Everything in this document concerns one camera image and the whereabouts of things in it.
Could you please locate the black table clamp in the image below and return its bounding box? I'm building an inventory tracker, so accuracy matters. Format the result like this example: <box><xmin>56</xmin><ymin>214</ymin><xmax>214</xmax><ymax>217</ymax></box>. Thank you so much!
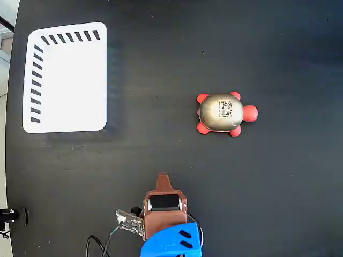
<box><xmin>0</xmin><ymin>207</ymin><xmax>29</xmax><ymax>227</ymax></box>

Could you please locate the small camera circuit board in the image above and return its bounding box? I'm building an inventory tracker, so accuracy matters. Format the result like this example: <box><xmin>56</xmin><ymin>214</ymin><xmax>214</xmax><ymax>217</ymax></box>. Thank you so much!
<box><xmin>115</xmin><ymin>209</ymin><xmax>146</xmax><ymax>241</ymax></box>

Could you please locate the red turtle toy gold shell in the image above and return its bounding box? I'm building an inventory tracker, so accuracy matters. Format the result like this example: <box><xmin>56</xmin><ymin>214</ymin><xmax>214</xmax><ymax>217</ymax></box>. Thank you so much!
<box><xmin>196</xmin><ymin>91</ymin><xmax>259</xmax><ymax>138</ymax></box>

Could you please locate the black diagonal bar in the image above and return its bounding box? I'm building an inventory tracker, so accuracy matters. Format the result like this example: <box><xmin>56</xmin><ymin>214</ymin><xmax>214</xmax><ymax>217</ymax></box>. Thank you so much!
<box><xmin>0</xmin><ymin>15</ymin><xmax>16</xmax><ymax>33</ymax></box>

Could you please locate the white tray with black stripes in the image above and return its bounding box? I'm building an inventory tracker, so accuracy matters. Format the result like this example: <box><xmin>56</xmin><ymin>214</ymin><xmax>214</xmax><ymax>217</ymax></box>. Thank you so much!
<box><xmin>22</xmin><ymin>21</ymin><xmax>108</xmax><ymax>134</ymax></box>

